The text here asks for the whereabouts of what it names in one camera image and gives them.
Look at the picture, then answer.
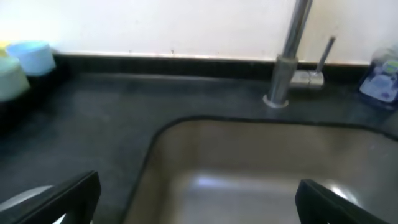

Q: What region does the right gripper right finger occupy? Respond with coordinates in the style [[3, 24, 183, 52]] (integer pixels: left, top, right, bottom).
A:
[[294, 179, 392, 224]]

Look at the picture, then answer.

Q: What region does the blue cup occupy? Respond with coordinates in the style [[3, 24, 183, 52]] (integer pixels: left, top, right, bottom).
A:
[[6, 40, 57, 77]]

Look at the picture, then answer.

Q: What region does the yellow cup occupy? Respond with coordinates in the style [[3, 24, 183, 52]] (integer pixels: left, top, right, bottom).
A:
[[0, 40, 10, 58]]

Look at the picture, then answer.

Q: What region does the green cup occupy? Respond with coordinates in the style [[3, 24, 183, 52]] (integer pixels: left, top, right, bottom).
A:
[[0, 57, 31, 102]]

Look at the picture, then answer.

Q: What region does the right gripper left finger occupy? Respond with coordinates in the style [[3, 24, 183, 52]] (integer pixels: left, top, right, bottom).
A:
[[0, 170, 102, 224]]

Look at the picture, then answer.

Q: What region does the blue soap bottle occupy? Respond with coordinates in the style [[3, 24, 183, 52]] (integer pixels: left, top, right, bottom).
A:
[[357, 43, 398, 110]]

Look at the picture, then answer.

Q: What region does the black tray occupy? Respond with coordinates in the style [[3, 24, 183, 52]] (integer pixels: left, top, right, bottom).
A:
[[0, 51, 74, 134]]

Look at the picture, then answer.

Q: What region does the steel tap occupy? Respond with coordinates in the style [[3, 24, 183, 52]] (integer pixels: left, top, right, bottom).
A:
[[262, 0, 336, 109]]

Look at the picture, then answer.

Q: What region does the steel sink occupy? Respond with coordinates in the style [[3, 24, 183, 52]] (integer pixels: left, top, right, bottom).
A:
[[121, 116, 398, 224]]

